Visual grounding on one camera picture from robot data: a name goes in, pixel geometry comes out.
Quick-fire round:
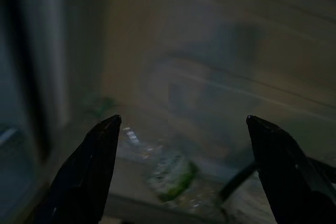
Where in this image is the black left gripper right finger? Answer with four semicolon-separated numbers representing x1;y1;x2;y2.
246;115;336;224

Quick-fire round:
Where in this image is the light wooden table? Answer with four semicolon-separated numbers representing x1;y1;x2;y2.
65;0;336;224

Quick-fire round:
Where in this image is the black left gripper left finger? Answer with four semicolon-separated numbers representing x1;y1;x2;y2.
34;115;122;224

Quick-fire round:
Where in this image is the clear plastic bag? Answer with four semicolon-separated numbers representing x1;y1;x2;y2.
118;125;199;205

